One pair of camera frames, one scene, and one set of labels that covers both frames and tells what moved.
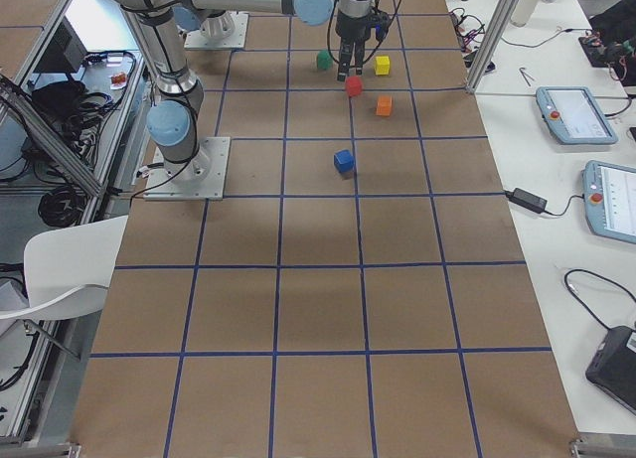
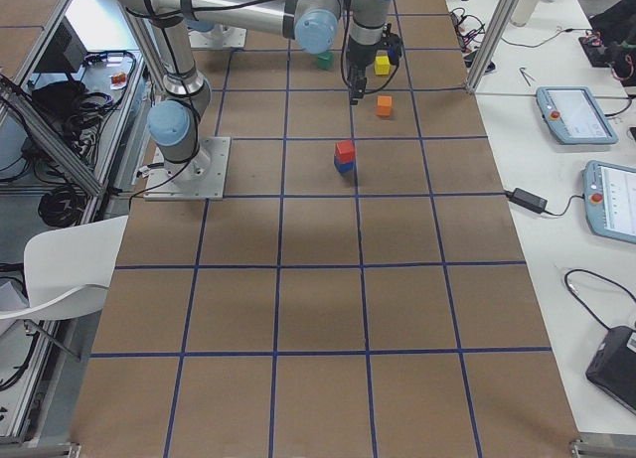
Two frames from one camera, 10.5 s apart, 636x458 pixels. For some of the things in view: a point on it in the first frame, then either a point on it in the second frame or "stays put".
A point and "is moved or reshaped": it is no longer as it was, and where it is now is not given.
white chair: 68,269 stays put
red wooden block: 354,85 is moved or reshaped
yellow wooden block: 382,65 stays put
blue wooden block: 344,161 stays put
